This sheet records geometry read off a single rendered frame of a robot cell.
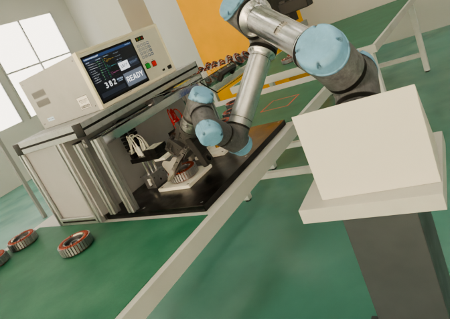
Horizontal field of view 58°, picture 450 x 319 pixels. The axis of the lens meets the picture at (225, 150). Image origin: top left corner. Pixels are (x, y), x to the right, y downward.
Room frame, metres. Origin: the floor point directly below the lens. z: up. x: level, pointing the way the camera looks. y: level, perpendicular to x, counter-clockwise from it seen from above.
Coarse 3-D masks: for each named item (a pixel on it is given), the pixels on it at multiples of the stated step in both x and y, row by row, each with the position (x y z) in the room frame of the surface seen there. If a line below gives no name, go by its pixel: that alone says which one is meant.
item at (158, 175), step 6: (156, 168) 1.52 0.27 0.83; (162, 168) 1.51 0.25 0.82; (150, 174) 1.48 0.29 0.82; (156, 174) 1.48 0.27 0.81; (162, 174) 1.50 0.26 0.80; (144, 180) 1.49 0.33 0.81; (156, 180) 1.47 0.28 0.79; (162, 180) 1.49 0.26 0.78; (150, 186) 1.48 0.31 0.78; (156, 186) 1.46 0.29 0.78
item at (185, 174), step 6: (186, 162) 1.45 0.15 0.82; (192, 162) 1.41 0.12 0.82; (180, 168) 1.45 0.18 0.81; (186, 168) 1.38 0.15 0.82; (192, 168) 1.38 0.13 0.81; (168, 174) 1.40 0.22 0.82; (180, 174) 1.36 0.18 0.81; (186, 174) 1.37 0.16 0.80; (192, 174) 1.37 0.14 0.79; (174, 180) 1.37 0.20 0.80; (180, 180) 1.36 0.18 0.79
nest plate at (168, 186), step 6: (198, 168) 1.44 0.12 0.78; (204, 168) 1.41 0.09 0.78; (198, 174) 1.37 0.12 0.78; (186, 180) 1.36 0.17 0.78; (192, 180) 1.34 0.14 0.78; (162, 186) 1.41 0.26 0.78; (168, 186) 1.38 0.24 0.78; (174, 186) 1.36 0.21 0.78; (180, 186) 1.33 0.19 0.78; (186, 186) 1.32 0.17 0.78
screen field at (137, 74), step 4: (136, 68) 1.61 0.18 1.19; (140, 68) 1.62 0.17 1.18; (128, 72) 1.57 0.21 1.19; (132, 72) 1.58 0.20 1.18; (136, 72) 1.60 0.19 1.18; (140, 72) 1.61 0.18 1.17; (144, 72) 1.63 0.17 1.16; (124, 76) 1.55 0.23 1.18; (128, 76) 1.56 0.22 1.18; (132, 76) 1.58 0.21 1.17; (136, 76) 1.59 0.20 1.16; (140, 76) 1.61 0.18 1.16; (144, 76) 1.62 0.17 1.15; (128, 80) 1.56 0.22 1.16; (132, 80) 1.57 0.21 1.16; (136, 80) 1.58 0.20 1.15; (140, 80) 1.60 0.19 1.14; (128, 84) 1.55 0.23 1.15; (132, 84) 1.56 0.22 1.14
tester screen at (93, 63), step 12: (120, 48) 1.58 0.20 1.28; (132, 48) 1.63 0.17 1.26; (84, 60) 1.45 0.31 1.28; (96, 60) 1.48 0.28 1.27; (108, 60) 1.52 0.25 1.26; (120, 60) 1.56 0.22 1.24; (96, 72) 1.47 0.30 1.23; (108, 72) 1.50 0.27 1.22; (120, 72) 1.54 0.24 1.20; (96, 84) 1.45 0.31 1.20; (120, 84) 1.52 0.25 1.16; (108, 96) 1.47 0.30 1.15
